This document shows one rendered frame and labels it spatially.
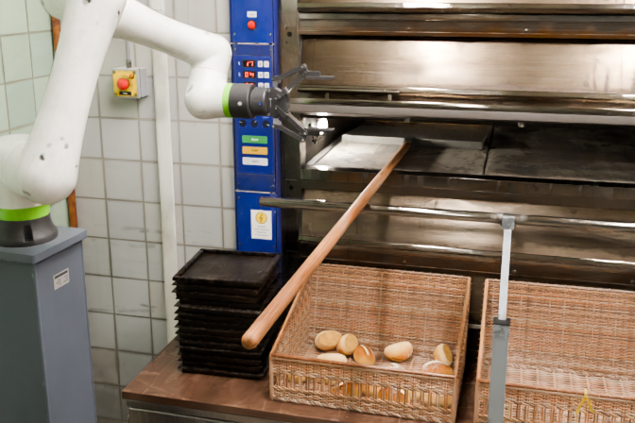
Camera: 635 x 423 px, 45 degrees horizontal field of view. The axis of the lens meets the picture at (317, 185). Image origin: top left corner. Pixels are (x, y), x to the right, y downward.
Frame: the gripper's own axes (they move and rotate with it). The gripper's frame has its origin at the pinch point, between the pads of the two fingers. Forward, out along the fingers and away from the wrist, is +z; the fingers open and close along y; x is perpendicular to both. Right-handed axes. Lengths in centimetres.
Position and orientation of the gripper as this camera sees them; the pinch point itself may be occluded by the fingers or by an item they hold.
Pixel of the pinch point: (329, 104)
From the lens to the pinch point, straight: 200.0
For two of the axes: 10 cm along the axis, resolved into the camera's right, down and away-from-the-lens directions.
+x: -2.6, 2.4, -9.3
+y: 0.0, 9.7, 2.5
